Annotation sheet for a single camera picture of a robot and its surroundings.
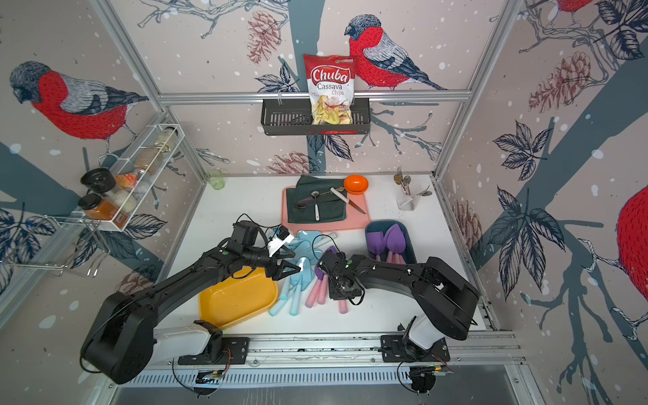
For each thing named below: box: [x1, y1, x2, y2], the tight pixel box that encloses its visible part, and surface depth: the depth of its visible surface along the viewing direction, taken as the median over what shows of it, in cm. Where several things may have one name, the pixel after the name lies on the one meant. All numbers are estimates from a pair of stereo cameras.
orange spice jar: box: [77, 192, 119, 221], surface depth 62 cm
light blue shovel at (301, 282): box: [289, 257, 313, 317], surface depth 87 cm
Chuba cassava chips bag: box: [302, 54, 357, 126], surface depth 85 cm
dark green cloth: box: [286, 174, 347, 223], surface depth 112 cm
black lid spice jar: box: [80, 167, 117, 194], surface depth 63 cm
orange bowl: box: [344, 174, 369, 195], surface depth 113 cm
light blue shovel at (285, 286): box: [268, 277, 292, 318], surface depth 81 cm
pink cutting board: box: [280, 185, 372, 236], surface depth 107 cm
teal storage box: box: [365, 220, 418, 265], surface depth 96 cm
